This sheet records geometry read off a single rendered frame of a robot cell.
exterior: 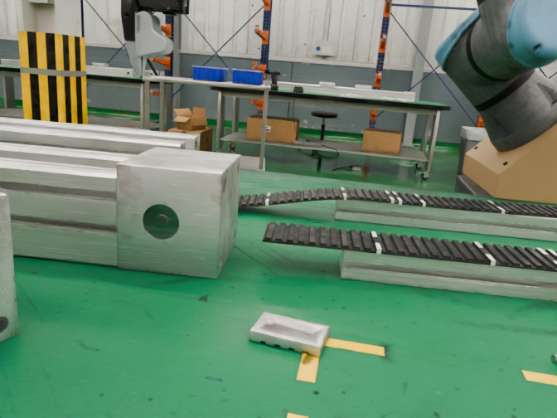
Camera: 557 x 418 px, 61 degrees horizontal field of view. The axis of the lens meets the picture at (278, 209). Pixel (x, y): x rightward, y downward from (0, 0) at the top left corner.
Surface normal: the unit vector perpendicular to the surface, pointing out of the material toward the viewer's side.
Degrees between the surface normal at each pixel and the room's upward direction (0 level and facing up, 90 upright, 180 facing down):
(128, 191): 90
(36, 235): 90
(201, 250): 90
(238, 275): 0
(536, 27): 82
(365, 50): 90
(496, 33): 104
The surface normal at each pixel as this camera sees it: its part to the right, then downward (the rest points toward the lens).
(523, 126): -0.58, 0.22
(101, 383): 0.08, -0.96
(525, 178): -0.15, 0.26
